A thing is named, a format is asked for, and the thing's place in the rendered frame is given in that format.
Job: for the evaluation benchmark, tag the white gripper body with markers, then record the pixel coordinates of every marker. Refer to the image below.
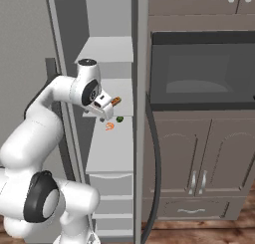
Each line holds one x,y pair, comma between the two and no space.
105,111

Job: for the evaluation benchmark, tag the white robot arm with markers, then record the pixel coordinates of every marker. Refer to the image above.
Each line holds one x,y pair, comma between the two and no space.
36,138

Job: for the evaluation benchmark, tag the brown hot dog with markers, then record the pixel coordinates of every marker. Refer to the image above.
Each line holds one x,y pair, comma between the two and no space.
116,101

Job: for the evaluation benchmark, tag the grey fridge door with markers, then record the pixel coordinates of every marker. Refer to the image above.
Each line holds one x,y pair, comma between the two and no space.
142,55

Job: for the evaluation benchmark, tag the brown arched cupboard door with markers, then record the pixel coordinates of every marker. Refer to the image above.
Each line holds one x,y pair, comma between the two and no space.
172,155
229,155

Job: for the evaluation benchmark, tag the grey freezer door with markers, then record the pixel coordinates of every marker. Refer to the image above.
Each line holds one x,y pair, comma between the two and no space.
20,39

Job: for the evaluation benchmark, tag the brown flat cupboard door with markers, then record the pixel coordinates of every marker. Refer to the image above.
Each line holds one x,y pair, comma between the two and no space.
192,2
247,7

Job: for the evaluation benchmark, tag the orange shrimp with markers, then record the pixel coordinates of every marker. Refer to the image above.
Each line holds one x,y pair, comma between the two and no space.
110,126

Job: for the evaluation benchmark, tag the green vegetable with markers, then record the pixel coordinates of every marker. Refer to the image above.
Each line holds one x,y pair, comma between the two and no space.
120,119

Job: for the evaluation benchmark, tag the grey fridge drawer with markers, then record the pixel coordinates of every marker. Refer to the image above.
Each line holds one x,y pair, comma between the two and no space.
114,225
111,185
114,206

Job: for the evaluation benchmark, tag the grey fridge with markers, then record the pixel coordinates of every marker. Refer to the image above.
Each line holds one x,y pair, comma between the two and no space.
109,15

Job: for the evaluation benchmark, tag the black built-in microwave oven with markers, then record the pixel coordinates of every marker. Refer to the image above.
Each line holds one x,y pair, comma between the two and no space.
202,72

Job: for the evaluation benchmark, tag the brown drawer front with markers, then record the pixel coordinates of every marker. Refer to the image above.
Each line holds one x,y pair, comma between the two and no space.
196,204

